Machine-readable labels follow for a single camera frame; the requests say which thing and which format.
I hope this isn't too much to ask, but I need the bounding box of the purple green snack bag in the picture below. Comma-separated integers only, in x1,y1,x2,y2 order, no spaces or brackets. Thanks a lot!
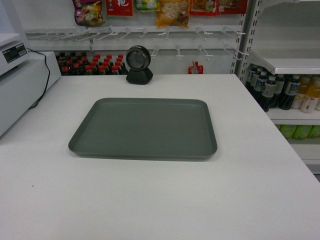
72,0,105,27

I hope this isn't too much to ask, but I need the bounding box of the black round barcode scanner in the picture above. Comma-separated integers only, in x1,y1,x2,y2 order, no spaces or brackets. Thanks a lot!
125,45,153,85

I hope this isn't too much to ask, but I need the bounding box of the white metal shelf unit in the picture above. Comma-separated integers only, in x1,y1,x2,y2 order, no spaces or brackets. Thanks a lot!
236,0,320,175

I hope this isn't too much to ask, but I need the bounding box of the grey rectangular serving tray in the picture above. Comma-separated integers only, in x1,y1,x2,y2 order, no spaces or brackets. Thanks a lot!
68,97,218,161

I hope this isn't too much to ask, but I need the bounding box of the white cash register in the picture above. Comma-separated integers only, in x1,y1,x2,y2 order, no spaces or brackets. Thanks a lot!
0,33,62,135

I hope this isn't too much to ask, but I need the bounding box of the white checkout counter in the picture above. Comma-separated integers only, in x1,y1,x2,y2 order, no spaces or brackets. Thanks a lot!
0,74,320,240

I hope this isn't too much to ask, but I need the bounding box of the black power cable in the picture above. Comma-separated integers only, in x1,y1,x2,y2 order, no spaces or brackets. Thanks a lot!
25,47,51,110

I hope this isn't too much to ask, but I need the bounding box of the yellow snack bag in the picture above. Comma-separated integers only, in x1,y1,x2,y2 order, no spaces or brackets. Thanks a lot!
156,0,191,28

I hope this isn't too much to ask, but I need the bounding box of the white peg hook rail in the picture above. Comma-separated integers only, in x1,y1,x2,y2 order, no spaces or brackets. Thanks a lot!
25,25,245,42

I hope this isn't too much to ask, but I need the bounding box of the red snack bag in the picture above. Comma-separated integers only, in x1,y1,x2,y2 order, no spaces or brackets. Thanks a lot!
105,0,133,17

